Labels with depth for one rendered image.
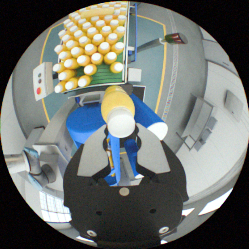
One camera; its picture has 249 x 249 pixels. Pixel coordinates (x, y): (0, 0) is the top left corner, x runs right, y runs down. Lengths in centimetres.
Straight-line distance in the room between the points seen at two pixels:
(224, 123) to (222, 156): 108
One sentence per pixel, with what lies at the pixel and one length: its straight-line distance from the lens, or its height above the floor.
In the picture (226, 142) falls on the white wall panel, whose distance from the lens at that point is 337.
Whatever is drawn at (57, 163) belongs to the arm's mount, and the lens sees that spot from 63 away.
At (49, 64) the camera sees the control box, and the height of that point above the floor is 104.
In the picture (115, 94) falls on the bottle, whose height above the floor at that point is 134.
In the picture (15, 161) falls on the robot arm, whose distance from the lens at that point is 49.
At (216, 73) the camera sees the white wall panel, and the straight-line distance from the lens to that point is 354.
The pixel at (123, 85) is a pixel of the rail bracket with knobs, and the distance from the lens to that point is 50.
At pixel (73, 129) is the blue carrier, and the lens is 37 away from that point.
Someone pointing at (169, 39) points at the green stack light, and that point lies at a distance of 44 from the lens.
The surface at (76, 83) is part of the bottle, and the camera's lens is 46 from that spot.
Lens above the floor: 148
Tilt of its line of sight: 51 degrees down
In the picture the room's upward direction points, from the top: 157 degrees clockwise
